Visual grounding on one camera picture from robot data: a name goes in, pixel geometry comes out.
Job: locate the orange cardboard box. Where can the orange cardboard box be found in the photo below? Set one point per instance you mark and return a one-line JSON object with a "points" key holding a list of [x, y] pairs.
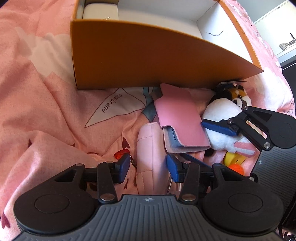
{"points": [[185, 43]]}

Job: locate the white door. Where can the white door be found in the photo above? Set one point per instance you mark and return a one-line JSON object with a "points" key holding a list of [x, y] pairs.
{"points": [[275, 26]]}

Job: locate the white pink plush toy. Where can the white pink plush toy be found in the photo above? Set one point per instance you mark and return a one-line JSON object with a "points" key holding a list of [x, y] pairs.
{"points": [[222, 135]]}

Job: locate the red heart keychain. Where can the red heart keychain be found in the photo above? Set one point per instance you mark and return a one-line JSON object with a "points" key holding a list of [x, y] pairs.
{"points": [[120, 153]]}

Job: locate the blue ocean park tag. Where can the blue ocean park tag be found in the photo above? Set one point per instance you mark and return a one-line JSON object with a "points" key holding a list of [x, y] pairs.
{"points": [[230, 82]]}

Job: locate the pink card wallet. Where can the pink card wallet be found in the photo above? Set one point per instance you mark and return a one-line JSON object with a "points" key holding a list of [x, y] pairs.
{"points": [[180, 120]]}

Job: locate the black wardrobe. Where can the black wardrobe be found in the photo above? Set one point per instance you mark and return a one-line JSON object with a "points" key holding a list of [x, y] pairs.
{"points": [[289, 72]]}

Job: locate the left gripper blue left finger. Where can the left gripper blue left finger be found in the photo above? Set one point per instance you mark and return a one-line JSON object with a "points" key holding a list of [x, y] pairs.
{"points": [[121, 168]]}

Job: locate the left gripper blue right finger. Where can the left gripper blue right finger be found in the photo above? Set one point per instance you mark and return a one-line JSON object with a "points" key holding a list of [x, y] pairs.
{"points": [[177, 169]]}

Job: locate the pink duvet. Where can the pink duvet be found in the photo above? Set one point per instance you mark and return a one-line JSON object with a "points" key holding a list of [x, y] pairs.
{"points": [[58, 144]]}

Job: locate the pink fabric pouch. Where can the pink fabric pouch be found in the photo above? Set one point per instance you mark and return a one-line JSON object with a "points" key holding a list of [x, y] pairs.
{"points": [[152, 174]]}

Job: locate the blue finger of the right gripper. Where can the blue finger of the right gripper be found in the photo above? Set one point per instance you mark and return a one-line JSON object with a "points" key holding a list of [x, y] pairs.
{"points": [[227, 127]]}

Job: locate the black door handle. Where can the black door handle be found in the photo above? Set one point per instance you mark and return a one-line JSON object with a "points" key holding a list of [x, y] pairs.
{"points": [[292, 41]]}

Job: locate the red panda plush toy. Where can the red panda plush toy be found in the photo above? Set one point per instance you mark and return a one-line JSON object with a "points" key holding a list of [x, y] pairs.
{"points": [[235, 93]]}

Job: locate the long white box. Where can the long white box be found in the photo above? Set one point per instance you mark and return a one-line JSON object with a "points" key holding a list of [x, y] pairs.
{"points": [[102, 11]]}

